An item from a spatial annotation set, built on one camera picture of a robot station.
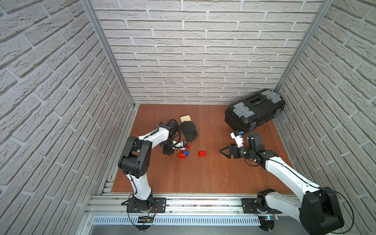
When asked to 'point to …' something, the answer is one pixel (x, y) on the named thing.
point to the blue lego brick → (186, 152)
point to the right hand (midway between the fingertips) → (226, 150)
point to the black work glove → (189, 130)
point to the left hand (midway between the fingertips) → (169, 147)
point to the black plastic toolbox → (245, 114)
